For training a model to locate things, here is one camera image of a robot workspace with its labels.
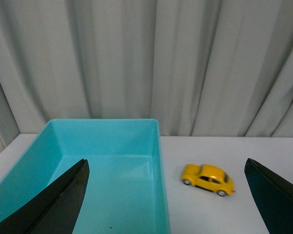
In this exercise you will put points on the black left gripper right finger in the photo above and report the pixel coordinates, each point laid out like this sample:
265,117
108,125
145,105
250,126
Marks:
273,196

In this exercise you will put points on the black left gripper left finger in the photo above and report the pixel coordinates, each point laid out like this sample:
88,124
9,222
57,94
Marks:
55,209

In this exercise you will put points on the yellow beetle toy car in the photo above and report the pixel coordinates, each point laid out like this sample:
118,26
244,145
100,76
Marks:
208,177

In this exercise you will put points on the turquoise plastic bin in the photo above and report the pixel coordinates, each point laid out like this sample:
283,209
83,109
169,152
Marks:
126,188

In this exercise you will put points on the grey pleated curtain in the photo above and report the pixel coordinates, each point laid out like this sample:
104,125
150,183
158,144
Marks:
208,68

